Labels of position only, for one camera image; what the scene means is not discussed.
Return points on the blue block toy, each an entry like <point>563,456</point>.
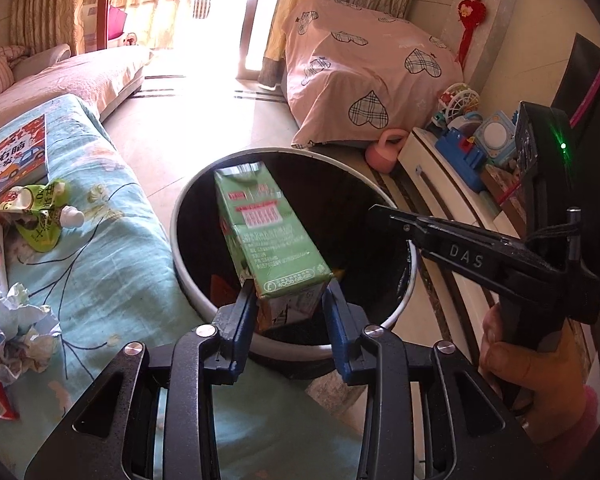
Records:
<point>460,157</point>

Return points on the green drink carton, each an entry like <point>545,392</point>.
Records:
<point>270,230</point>

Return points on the grey sofa cushion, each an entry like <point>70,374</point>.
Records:
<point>42,57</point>

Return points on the small pink toy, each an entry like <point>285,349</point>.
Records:
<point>129,37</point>

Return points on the sofa with pink cover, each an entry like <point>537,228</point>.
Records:
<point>80,75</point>

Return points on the black round trash bin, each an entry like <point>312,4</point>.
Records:
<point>350,195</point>

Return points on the green drink pouch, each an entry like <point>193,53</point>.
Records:
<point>40,220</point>

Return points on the pink kettlebell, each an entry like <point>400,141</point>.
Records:
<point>380,157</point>

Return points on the small plaid pink pillow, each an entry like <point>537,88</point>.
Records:
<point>10,52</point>

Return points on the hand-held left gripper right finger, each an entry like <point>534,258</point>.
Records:
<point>337,325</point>

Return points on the colourful toy box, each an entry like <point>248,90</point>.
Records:
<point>502,187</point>

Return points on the person's right hand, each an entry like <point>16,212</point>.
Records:
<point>555,385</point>

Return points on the crumpled white paper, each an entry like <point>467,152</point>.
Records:
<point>15,330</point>

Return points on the colourful children's book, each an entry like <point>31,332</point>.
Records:
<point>15,160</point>

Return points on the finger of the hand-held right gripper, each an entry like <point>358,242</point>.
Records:
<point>460,255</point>

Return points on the red hanging decoration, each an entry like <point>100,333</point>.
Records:
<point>472,10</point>

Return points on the pink heart print cloth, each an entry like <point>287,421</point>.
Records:
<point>360,60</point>

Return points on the light blue square toy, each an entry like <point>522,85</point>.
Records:
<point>495,137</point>

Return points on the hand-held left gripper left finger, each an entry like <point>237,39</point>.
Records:
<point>242,320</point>

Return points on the table with teal cloth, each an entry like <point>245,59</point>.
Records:
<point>120,270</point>

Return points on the striped hanging cloth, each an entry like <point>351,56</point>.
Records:
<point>201,8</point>

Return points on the person's right forearm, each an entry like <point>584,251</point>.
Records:
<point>580,430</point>

